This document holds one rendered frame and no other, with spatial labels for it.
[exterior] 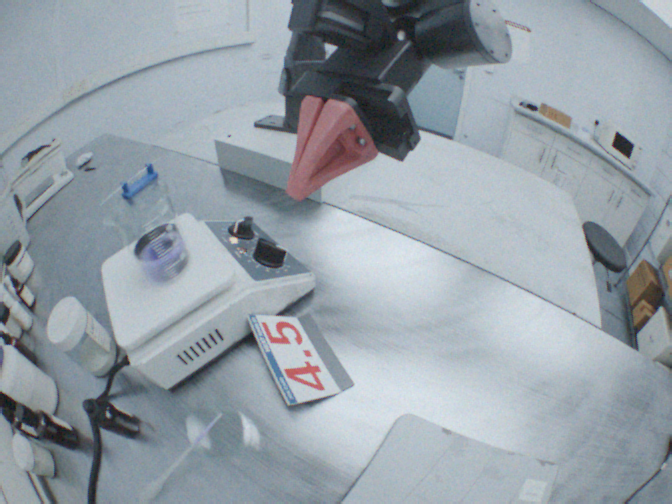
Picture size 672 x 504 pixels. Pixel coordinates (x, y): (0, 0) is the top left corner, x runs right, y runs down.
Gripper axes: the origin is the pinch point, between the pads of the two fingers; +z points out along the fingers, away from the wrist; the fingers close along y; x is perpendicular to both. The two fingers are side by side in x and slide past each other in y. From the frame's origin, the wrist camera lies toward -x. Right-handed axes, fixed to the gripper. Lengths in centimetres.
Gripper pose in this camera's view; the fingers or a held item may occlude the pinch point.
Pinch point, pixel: (298, 188)
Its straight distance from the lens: 21.6
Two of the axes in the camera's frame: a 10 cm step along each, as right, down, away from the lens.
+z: -5.6, 8.3, 0.6
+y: 7.1, 5.1, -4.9
